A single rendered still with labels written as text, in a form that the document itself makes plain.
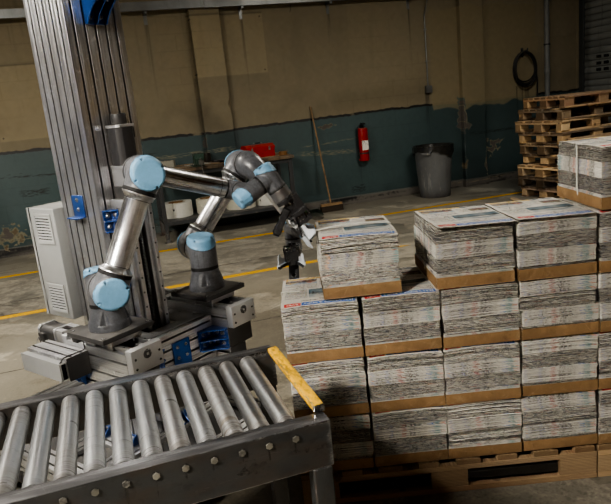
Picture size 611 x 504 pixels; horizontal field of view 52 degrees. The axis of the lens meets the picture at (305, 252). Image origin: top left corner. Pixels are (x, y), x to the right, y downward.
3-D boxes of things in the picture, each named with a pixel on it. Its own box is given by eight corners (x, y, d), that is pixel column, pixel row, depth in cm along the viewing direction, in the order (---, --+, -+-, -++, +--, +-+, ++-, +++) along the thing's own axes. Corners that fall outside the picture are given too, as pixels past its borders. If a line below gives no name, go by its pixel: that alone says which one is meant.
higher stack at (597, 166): (556, 428, 282) (554, 140, 252) (622, 421, 282) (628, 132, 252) (596, 478, 245) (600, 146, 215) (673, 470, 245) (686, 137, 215)
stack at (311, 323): (301, 454, 282) (281, 278, 263) (557, 428, 282) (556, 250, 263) (303, 508, 245) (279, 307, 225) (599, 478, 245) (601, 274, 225)
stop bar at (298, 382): (278, 351, 194) (277, 345, 194) (326, 410, 154) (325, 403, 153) (267, 353, 193) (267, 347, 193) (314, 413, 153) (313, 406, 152)
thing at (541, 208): (483, 205, 255) (483, 203, 255) (552, 198, 256) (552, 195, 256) (517, 222, 219) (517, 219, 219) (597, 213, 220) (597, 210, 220)
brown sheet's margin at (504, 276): (414, 264, 262) (414, 254, 261) (482, 256, 263) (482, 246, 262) (436, 289, 226) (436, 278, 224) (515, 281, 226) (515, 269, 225)
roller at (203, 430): (187, 386, 190) (194, 371, 190) (215, 464, 146) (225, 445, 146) (172, 380, 188) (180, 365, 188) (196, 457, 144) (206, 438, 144)
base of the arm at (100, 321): (80, 330, 228) (75, 304, 225) (114, 316, 239) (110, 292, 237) (104, 336, 219) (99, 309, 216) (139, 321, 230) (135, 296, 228)
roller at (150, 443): (145, 395, 186) (150, 379, 186) (162, 478, 143) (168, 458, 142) (129, 392, 185) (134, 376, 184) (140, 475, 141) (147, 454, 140)
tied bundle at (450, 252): (414, 265, 263) (411, 211, 257) (483, 258, 263) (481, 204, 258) (436, 291, 226) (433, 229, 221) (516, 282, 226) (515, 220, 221)
